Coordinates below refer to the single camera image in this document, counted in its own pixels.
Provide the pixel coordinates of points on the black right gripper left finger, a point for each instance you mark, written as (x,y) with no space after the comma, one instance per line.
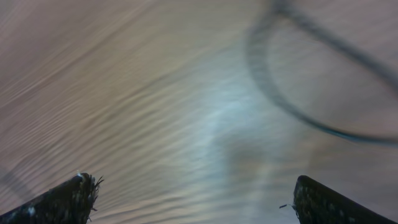
(68,203)

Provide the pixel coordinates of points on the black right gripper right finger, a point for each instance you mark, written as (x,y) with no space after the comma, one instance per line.
(315,203)

